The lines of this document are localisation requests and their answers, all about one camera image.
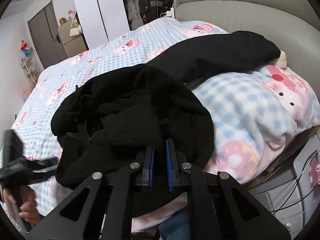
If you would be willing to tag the fluffy checkered cartoon blanket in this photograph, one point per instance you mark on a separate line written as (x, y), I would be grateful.
(255, 116)

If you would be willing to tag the white wardrobe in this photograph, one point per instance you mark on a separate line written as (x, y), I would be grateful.
(101, 20)

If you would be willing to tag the grey door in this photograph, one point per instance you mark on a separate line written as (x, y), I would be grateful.
(44, 33)

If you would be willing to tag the grey padded headboard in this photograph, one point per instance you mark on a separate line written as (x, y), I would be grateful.
(291, 24)

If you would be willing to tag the grey bedside cabinet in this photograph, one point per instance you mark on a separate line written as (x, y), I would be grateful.
(289, 187)

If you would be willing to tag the black garment on bed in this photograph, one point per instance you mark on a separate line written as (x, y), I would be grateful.
(210, 55)

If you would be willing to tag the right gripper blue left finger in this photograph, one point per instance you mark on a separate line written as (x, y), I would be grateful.
(147, 174)

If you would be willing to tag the person's left hand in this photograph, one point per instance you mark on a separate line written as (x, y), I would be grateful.
(28, 210)

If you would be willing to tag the white small shelf rack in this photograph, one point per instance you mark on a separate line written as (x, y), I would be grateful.
(30, 70)

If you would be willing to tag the blue checkered cartoon bedsheet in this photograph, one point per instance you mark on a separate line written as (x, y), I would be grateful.
(32, 124)

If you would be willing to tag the black fleece jacket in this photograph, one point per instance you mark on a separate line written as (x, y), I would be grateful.
(104, 124)

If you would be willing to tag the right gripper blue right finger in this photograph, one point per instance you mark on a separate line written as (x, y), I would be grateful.
(172, 165)

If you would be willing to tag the blue jeans leg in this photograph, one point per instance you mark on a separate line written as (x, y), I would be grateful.
(177, 227)

